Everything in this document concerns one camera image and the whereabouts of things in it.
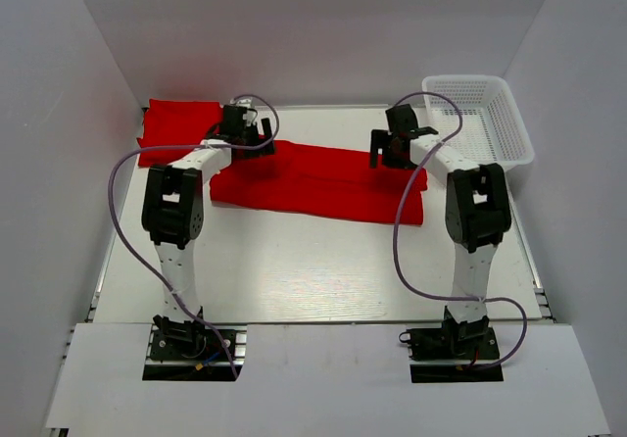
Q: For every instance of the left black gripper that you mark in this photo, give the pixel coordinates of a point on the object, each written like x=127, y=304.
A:
x=265, y=150

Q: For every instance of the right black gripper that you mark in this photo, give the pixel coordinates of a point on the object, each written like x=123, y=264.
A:
x=380, y=140

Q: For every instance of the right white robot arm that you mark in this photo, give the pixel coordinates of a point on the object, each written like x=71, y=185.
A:
x=477, y=210

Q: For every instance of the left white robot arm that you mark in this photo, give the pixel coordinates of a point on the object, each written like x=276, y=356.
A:
x=173, y=208

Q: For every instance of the folded red t-shirt stack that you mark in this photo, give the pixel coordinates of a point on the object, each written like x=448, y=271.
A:
x=177, y=123

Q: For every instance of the white plastic basket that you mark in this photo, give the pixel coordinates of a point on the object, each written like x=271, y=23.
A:
x=483, y=108

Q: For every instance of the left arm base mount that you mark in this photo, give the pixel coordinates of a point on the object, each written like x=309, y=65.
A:
x=189, y=351

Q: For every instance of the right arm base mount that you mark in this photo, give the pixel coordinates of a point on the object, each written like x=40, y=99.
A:
x=466, y=352

